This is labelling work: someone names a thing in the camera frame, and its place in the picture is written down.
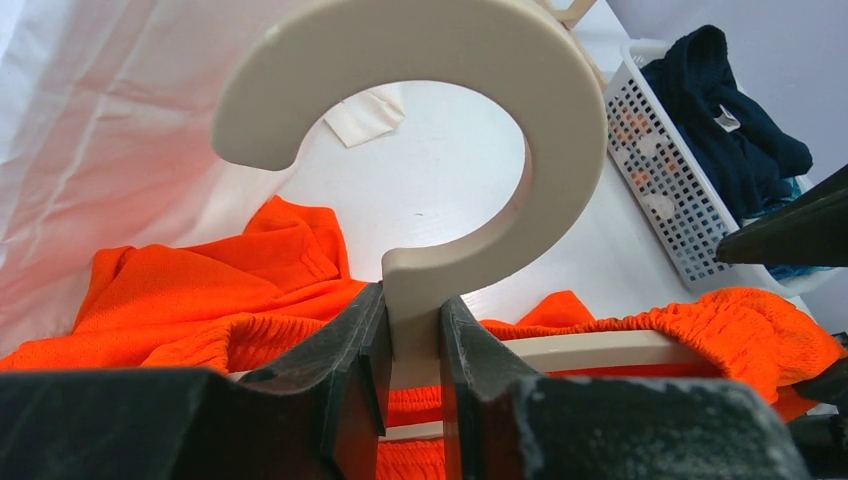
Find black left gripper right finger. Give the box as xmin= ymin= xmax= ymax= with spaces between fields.
xmin=440 ymin=298 xmax=810 ymax=479

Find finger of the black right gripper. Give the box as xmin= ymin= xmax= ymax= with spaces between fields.
xmin=716 ymin=167 xmax=847 ymax=267

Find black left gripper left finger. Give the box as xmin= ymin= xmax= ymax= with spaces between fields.
xmin=1 ymin=283 xmax=392 ymax=479

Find navy blue shorts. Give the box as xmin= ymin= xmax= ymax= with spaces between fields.
xmin=641 ymin=25 xmax=813 ymax=219

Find orange shorts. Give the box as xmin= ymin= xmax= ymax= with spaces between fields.
xmin=0 ymin=195 xmax=846 ymax=480

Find clear plastic basket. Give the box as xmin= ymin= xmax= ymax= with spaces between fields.
xmin=603 ymin=40 xmax=839 ymax=298

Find wooden hanger of orange shorts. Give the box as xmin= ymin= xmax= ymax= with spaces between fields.
xmin=210 ymin=0 xmax=713 ymax=444

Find white shorts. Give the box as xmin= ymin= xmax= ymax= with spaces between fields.
xmin=1 ymin=1 xmax=293 ymax=354

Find blue patterned shorts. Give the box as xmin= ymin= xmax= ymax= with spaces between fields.
xmin=719 ymin=176 xmax=847 ymax=281

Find wooden clothes rack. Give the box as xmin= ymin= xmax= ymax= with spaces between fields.
xmin=536 ymin=0 xmax=609 ymax=92

